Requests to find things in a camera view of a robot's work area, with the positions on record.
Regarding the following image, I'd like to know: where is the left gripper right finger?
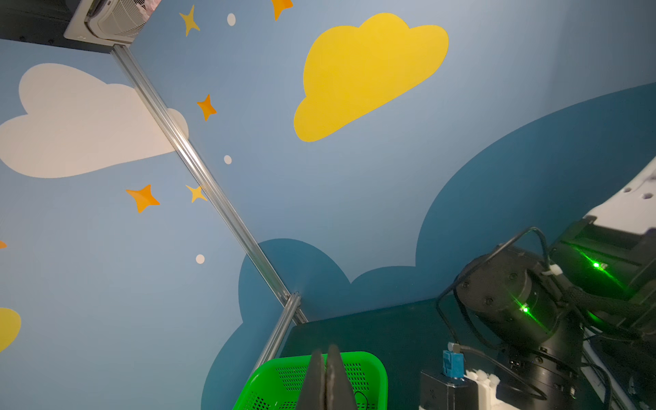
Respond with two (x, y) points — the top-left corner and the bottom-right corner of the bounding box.
(326, 345), (358, 410)

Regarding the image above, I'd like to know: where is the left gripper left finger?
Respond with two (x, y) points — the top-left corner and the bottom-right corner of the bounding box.
(296, 350), (326, 410)

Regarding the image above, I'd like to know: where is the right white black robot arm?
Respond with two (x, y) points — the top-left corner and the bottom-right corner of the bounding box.
(421, 163), (655, 409)

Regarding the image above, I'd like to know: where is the right green plastic basket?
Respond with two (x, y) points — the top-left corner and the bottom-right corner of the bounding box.
(232, 350), (389, 410)

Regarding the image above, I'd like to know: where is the ceiling air vent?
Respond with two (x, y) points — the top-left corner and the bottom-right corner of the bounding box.
(64, 0), (160, 46)

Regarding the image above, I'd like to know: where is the aluminium frame back bar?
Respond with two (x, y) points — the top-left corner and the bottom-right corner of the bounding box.
(252, 292), (308, 372)

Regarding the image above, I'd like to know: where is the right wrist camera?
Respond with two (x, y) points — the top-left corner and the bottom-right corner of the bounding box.
(419, 350), (502, 409)

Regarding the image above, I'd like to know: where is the aluminium frame right post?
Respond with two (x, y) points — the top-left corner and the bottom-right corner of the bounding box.
(111, 45), (291, 305)

